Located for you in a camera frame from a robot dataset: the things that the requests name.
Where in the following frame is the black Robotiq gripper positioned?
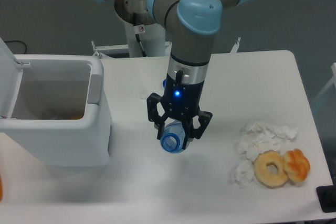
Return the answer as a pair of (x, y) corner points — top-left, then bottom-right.
(146, 74), (213, 150)

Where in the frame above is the clear blue plastic bottle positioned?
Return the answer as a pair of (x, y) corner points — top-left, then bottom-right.
(160, 120), (190, 154)

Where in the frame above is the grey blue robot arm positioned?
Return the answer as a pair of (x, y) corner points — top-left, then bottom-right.
(128, 0), (248, 153)

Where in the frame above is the white bottle cap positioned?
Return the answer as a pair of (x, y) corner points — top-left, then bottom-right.
(139, 90), (149, 100)

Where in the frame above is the white trash can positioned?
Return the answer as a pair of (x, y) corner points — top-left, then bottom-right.
(1, 42), (112, 166)

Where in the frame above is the small crumpled white tissue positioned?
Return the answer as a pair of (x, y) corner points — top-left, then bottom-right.
(234, 160), (255, 189)

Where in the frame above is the orange glazed bun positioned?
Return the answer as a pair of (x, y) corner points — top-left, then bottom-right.
(283, 148), (310, 183)

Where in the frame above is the black device at edge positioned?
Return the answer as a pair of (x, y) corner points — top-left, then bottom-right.
(316, 185), (335, 213)

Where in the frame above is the orange object at edge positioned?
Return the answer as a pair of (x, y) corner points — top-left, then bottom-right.
(0, 175), (3, 202)

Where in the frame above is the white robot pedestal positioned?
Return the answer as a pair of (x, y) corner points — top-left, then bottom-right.
(113, 0), (174, 58)

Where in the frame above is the black cable on pedestal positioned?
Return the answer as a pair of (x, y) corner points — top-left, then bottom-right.
(132, 12), (147, 57)

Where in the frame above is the plain ring donut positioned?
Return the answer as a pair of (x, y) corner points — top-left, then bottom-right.
(254, 151), (288, 188)

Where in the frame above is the white frame at right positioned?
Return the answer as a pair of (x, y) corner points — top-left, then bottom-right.
(311, 62), (335, 113)

